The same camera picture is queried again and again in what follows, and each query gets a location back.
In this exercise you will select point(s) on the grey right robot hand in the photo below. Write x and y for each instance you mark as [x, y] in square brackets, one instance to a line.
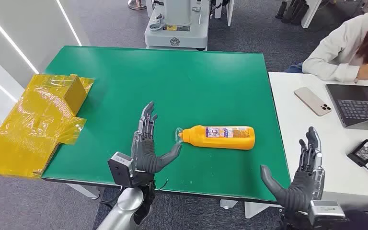
[298, 193]

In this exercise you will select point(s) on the white furniture legs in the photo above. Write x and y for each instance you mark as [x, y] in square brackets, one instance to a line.
[229, 11]

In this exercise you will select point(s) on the dark grey laptop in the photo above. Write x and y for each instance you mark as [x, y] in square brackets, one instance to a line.
[358, 104]

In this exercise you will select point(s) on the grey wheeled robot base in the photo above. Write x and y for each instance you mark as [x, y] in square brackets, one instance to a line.
[177, 35]

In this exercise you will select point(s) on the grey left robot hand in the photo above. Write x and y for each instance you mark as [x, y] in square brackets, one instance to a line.
[144, 155]

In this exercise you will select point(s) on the person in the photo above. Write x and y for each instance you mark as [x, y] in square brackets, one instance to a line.
[336, 47]

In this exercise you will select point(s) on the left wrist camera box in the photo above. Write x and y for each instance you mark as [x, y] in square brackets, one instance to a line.
[120, 168]

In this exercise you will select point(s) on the green topped table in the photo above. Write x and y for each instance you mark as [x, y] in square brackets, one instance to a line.
[187, 85]

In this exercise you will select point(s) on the small white table foot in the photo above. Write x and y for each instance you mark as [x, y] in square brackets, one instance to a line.
[228, 204]

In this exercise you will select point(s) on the white furniture panel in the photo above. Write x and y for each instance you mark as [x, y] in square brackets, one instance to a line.
[311, 12]

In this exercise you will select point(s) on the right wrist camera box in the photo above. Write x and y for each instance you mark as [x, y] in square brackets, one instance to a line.
[325, 212]

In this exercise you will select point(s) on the beige smartphone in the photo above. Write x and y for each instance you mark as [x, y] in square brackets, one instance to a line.
[312, 101]

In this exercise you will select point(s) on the white table leg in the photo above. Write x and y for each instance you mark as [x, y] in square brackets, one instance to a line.
[85, 191]
[257, 209]

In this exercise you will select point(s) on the black power adapter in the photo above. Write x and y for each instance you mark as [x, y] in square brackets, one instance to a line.
[363, 153]

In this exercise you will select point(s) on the orange plastic bottle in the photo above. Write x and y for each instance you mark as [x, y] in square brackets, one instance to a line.
[222, 138]

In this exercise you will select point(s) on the round metal stand base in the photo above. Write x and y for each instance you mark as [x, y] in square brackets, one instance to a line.
[136, 4]

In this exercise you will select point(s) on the white desk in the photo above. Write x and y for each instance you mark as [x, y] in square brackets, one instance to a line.
[323, 143]

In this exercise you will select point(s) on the yellow taped cardboard box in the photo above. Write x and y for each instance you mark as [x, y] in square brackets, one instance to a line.
[31, 127]

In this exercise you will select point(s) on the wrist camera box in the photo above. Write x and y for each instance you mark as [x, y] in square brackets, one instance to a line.
[120, 168]
[325, 212]

